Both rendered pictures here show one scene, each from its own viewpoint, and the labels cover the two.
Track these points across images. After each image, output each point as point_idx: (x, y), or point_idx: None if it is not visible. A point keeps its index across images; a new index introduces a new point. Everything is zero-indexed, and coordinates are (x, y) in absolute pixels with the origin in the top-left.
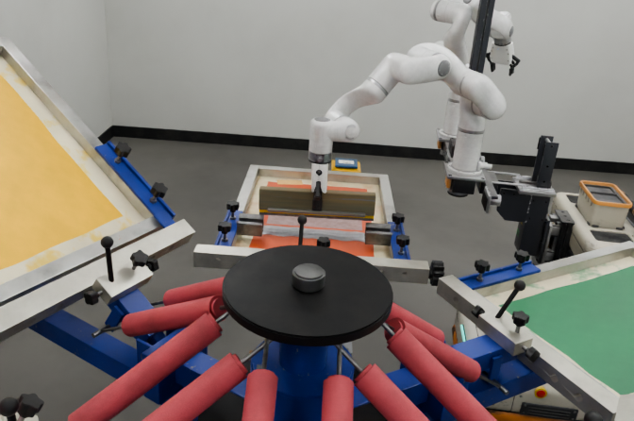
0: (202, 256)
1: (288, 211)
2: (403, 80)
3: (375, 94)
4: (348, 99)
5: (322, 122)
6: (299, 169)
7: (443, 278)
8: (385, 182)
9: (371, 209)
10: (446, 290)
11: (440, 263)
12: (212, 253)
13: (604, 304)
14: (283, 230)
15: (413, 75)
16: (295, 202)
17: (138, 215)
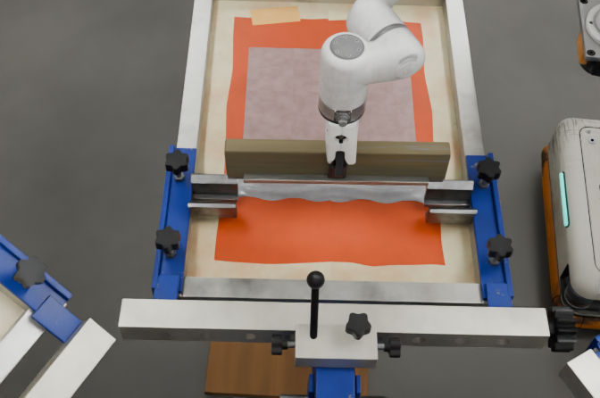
0: (135, 330)
1: (282, 182)
2: None
3: None
4: None
5: (346, 61)
6: None
7: (576, 365)
8: (456, 12)
9: (439, 171)
10: (579, 388)
11: (569, 321)
12: (153, 327)
13: None
14: (274, 185)
15: None
16: (295, 166)
17: (1, 300)
